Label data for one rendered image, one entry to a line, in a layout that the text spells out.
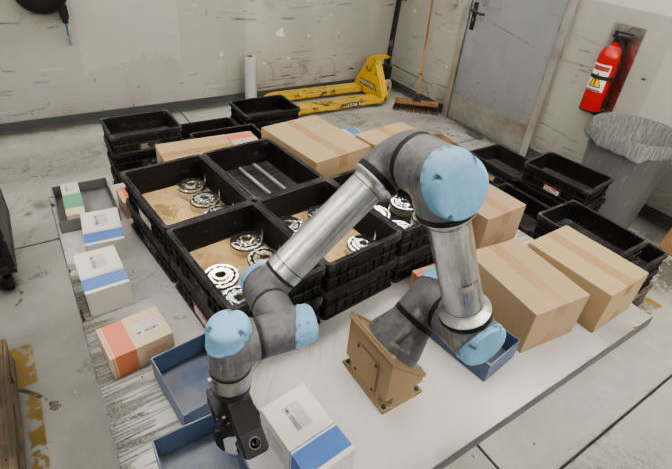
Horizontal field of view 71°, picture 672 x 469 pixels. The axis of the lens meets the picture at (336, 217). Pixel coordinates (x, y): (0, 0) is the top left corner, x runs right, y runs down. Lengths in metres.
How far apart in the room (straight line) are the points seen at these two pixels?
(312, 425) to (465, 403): 0.43
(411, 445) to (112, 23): 3.93
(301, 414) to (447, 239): 0.54
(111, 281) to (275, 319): 0.79
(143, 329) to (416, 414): 0.75
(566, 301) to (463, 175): 0.80
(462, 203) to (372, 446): 0.66
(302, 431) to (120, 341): 0.54
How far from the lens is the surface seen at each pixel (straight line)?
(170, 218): 1.68
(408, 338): 1.18
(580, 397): 2.52
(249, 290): 0.93
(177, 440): 1.13
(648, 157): 3.45
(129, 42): 4.53
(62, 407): 2.30
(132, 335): 1.38
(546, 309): 1.47
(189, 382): 1.34
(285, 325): 0.83
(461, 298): 1.00
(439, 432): 1.30
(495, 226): 1.84
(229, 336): 0.79
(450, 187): 0.79
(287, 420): 1.15
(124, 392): 1.36
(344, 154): 1.96
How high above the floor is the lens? 1.76
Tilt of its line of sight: 34 degrees down
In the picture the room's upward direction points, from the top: 5 degrees clockwise
